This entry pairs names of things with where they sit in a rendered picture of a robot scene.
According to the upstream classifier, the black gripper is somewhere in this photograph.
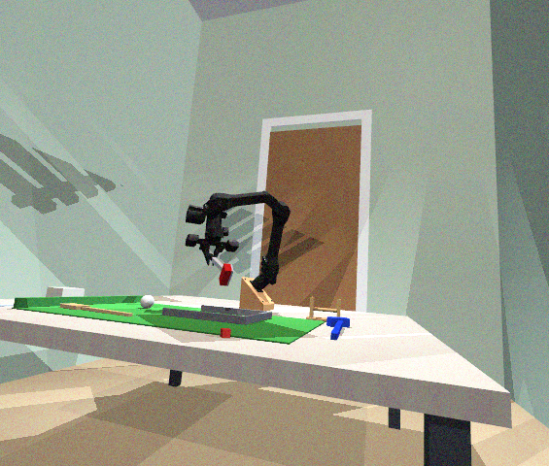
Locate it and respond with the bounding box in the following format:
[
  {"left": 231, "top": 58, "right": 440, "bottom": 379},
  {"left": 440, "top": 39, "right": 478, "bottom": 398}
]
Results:
[{"left": 186, "top": 222, "right": 239, "bottom": 265}]

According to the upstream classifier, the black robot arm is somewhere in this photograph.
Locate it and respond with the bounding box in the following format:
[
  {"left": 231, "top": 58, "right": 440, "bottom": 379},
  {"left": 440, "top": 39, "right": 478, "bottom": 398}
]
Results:
[{"left": 186, "top": 190, "right": 291, "bottom": 292}]

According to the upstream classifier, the white golf ball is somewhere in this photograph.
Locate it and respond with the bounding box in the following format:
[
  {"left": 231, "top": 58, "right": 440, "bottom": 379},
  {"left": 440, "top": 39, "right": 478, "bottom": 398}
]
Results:
[{"left": 140, "top": 295, "right": 154, "bottom": 309}]

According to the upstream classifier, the white block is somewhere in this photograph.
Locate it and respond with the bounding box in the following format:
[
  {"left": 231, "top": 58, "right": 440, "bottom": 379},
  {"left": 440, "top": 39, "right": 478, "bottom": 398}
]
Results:
[{"left": 46, "top": 286, "right": 85, "bottom": 297}]

